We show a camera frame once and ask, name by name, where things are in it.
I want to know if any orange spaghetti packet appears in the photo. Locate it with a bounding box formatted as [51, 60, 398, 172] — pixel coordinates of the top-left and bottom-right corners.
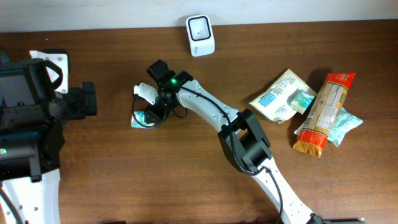
[293, 73, 356, 157]

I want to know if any small teal tissue pack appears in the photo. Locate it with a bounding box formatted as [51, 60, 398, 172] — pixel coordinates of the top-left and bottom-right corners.
[289, 90, 317, 114]

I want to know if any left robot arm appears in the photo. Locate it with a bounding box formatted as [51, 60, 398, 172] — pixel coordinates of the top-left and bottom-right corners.
[1, 49, 98, 223]

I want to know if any white barcode scanner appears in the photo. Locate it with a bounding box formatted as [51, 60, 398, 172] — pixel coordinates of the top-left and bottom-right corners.
[185, 15, 215, 57]

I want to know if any teal flushable wipes pack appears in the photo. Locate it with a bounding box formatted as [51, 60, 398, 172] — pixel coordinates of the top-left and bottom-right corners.
[328, 108, 363, 147]

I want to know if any cream noodle packet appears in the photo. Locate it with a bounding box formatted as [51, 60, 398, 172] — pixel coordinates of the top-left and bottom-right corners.
[249, 69, 317, 123]

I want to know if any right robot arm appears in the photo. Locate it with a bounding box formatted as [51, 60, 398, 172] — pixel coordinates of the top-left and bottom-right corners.
[147, 60, 322, 223]

